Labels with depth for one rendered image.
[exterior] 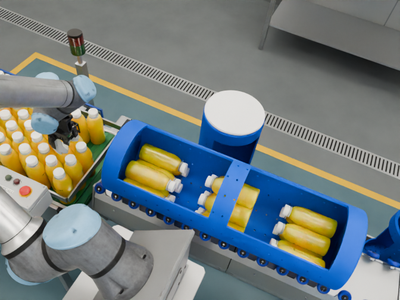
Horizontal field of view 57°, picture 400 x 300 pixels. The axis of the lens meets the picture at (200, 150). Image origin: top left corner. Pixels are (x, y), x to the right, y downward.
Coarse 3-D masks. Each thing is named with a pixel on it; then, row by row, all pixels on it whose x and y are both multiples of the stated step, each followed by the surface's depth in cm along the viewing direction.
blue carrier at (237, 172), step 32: (128, 128) 130; (128, 160) 146; (192, 160) 146; (224, 160) 139; (128, 192) 128; (192, 192) 147; (224, 192) 119; (288, 192) 138; (192, 224) 126; (224, 224) 119; (256, 224) 142; (352, 224) 114; (288, 256) 116; (352, 256) 111
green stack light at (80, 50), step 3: (84, 42) 160; (69, 45) 159; (81, 45) 158; (84, 45) 160; (72, 48) 158; (75, 48) 158; (78, 48) 158; (81, 48) 159; (84, 48) 161; (72, 51) 160; (75, 51) 159; (78, 51) 159; (81, 51) 160; (84, 51) 162; (72, 54) 161; (75, 54) 160; (78, 54) 161; (81, 54) 161
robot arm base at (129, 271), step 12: (120, 252) 85; (132, 252) 88; (144, 252) 91; (108, 264) 83; (120, 264) 85; (132, 264) 86; (144, 264) 88; (96, 276) 84; (108, 276) 84; (120, 276) 84; (132, 276) 85; (144, 276) 87; (108, 288) 85; (120, 288) 86; (132, 288) 85
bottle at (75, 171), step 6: (78, 162) 140; (66, 168) 139; (72, 168) 139; (78, 168) 140; (72, 174) 140; (78, 174) 142; (84, 174) 148; (72, 180) 143; (78, 180) 144; (84, 186) 150
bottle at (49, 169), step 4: (56, 164) 138; (60, 164) 140; (48, 168) 138; (52, 168) 137; (48, 172) 138; (52, 172) 138; (48, 176) 141; (52, 176) 140; (52, 184) 144; (52, 188) 148
